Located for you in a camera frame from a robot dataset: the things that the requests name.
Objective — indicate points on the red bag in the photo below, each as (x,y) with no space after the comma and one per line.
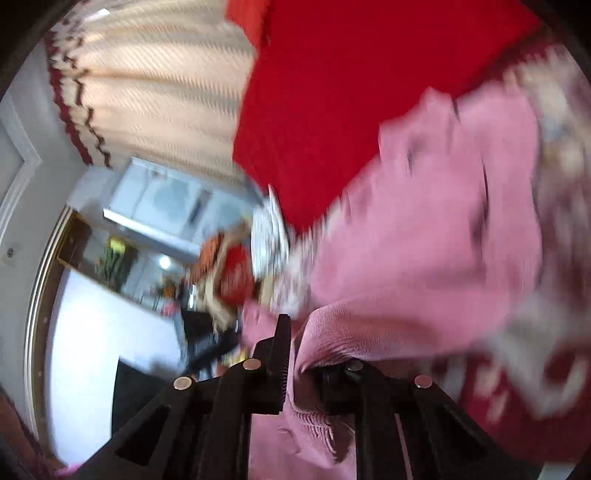
(236,274)

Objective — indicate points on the red cushion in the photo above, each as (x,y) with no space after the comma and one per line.
(346,115)

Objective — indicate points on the black stand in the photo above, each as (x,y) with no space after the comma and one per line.
(203,332)

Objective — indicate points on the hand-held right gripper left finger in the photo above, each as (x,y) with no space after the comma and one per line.
(278,369)

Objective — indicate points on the white standing appliance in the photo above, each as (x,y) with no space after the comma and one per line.
(157,198)

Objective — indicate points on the pink fleece garment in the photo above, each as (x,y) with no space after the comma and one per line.
(415,230)

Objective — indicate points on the white door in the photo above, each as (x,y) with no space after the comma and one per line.
(18,157)

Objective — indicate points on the floral red cream blanket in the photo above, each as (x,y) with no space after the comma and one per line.
(554,323)

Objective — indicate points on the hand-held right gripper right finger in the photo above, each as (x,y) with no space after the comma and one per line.
(337,392)

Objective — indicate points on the silver crackle patterned cloth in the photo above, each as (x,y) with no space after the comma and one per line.
(270,235)

